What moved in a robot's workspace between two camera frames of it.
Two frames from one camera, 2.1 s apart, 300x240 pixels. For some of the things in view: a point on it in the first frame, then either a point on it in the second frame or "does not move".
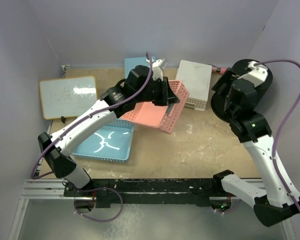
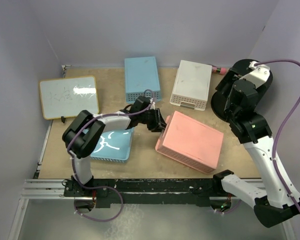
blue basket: [113, 142] does not move
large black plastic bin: [218, 102] does not move
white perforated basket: [197, 78] does not move
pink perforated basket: [147, 114] -> [190, 142]
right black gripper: [226, 78] does not move
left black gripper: [170, 98] -> [158, 124]
